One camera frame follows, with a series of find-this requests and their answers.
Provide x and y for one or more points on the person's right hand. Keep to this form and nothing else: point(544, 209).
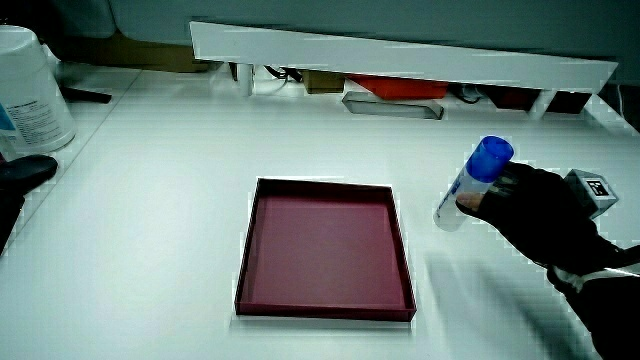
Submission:
point(535, 220)

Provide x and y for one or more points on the blue capped glue stick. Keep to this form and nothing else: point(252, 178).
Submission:
point(472, 182)

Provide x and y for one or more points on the person's right forearm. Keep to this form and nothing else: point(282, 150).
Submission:
point(607, 310)

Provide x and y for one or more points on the white desk shelf riser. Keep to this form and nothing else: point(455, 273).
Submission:
point(380, 52)

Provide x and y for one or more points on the white desk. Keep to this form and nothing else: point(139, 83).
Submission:
point(175, 210)

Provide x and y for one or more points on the dark red box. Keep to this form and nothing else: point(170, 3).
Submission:
point(512, 96)

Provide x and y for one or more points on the silver metal tray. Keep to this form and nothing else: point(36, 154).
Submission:
point(390, 107)

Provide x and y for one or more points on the orange box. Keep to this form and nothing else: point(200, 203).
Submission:
point(405, 87)

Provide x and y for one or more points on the maroon shallow box tray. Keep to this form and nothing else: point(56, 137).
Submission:
point(325, 250)

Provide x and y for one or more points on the small brown box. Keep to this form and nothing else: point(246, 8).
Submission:
point(322, 81)

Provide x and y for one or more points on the brown cardboard box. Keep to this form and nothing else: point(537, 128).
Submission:
point(135, 52)

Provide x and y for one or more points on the black flat object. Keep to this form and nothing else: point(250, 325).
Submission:
point(85, 95)

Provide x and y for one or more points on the black rounded object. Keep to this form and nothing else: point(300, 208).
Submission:
point(22, 175)

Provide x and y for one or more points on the white plastic tub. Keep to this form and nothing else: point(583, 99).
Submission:
point(27, 95)

